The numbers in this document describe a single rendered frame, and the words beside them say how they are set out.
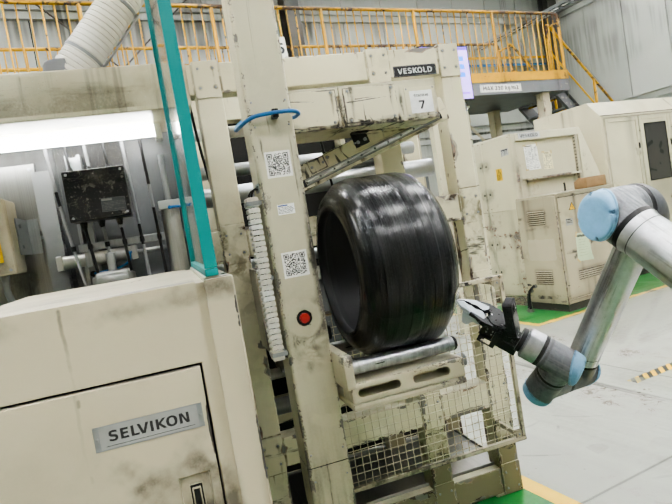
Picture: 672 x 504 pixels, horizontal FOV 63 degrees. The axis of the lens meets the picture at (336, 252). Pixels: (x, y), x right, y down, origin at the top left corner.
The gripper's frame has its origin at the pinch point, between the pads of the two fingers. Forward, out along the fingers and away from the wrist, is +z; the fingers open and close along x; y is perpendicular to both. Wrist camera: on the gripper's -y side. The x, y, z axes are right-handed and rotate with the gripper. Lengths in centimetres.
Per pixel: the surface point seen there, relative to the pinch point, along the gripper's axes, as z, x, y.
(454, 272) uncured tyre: 5.3, -0.9, -8.3
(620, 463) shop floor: -96, 80, 101
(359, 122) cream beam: 60, 39, -18
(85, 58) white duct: 132, -12, -23
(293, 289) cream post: 42.8, -21.0, 9.3
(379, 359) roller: 12.3, -18.7, 18.5
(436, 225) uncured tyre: 15.6, 1.6, -17.7
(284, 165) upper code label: 61, -6, -18
